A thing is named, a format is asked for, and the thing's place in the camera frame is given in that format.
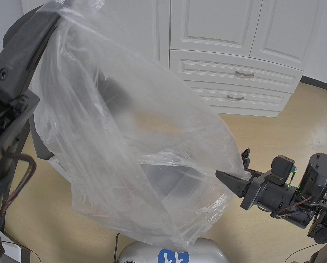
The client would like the black cable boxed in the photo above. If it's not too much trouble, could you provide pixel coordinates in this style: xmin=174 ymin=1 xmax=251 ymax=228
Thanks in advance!
xmin=114 ymin=232 xmax=121 ymax=263

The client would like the clear plastic bag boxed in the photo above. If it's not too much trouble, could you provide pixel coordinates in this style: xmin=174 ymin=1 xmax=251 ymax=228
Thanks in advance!
xmin=32 ymin=0 xmax=253 ymax=253

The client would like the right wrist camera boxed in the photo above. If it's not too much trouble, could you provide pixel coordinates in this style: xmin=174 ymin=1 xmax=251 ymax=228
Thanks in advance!
xmin=270 ymin=155 xmax=297 ymax=187

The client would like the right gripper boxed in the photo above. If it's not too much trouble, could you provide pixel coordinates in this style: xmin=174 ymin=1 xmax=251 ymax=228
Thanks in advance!
xmin=216 ymin=168 xmax=298 ymax=218

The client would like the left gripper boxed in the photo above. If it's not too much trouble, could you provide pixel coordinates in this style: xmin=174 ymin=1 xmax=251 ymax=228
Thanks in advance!
xmin=0 ymin=0 xmax=69 ymax=175

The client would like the dark grey white-legged chair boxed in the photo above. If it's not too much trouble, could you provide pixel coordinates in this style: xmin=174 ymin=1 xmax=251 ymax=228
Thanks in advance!
xmin=2 ymin=6 xmax=180 ymax=186

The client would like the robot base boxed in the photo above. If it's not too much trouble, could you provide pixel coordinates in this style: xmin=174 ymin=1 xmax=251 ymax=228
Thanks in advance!
xmin=120 ymin=239 xmax=232 ymax=263

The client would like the white wardrobe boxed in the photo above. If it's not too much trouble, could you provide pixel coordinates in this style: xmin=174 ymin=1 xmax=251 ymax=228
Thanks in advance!
xmin=20 ymin=0 xmax=325 ymax=118

